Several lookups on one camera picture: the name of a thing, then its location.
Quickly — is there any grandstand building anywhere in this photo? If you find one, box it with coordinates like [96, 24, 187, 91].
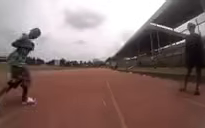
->
[106, 0, 205, 69]

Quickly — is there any grass field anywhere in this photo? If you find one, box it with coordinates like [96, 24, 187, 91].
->
[0, 63, 91, 73]

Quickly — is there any row of trees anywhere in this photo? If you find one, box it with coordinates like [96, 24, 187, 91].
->
[25, 56, 106, 67]

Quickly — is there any grass strip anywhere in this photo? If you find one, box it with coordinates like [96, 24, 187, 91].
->
[118, 65, 205, 78]

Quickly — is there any person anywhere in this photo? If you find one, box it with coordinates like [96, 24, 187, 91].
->
[179, 21, 205, 97]
[0, 27, 43, 113]

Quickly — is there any red running track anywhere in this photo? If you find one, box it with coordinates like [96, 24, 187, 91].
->
[0, 67, 205, 128]

